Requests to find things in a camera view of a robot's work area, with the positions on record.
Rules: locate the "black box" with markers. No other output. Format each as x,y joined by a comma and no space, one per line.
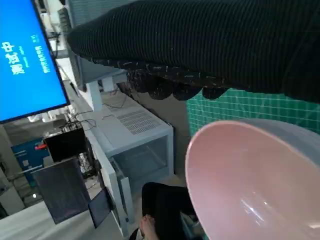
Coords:
65,145

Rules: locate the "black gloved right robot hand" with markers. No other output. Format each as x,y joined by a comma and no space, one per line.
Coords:
200,42

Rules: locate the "white cabinet with glass front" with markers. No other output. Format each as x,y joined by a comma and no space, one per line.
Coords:
140,140

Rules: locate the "person in black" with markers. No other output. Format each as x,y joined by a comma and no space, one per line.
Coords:
165,207

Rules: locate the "pink bowl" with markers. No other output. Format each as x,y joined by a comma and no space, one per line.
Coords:
250,180

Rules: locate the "dark mesh panel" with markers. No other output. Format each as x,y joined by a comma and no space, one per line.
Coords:
62,190

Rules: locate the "green cutting mat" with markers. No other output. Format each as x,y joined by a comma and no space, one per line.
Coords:
225,110

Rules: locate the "dark tablet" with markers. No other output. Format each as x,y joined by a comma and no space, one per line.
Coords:
100,207

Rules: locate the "blue screen monitor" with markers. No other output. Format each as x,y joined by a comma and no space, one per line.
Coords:
22,62

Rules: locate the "blue box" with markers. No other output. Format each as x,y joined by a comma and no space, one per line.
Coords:
27,157

